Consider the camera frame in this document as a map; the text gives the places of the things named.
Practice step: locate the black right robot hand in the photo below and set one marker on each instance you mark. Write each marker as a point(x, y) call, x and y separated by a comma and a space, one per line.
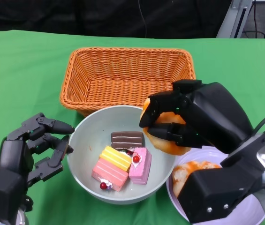
point(216, 112)

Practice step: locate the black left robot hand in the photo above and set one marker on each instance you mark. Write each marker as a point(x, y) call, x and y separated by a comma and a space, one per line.
point(12, 154)

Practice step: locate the grey-green round bowl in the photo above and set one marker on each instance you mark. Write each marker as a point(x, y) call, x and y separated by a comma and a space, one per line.
point(90, 133)

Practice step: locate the magenta cake slice with cherry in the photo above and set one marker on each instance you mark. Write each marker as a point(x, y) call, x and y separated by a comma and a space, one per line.
point(141, 166)

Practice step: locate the chocolate cake slice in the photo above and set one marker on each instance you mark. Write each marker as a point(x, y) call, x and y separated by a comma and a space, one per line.
point(126, 139)

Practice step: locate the pink layered cake slice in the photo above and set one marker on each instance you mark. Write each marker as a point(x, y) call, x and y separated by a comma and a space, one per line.
point(110, 173)

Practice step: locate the orange wicker basket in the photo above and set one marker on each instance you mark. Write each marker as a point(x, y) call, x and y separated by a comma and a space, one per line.
point(123, 75)

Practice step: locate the pale lavender round plate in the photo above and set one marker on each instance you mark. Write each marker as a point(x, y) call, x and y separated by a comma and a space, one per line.
point(179, 206)

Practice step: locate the yellow layered cake slice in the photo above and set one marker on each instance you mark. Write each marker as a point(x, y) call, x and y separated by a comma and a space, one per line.
point(115, 158)

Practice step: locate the green tablecloth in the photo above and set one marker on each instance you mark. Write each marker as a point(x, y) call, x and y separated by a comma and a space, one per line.
point(228, 70)

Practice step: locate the black backdrop cloth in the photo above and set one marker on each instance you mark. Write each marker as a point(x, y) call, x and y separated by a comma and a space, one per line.
point(76, 16)

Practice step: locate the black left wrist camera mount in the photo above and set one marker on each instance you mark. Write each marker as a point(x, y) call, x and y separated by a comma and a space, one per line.
point(1, 189)

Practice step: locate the grey metal frame post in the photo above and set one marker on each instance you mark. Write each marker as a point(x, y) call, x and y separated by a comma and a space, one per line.
point(233, 21)

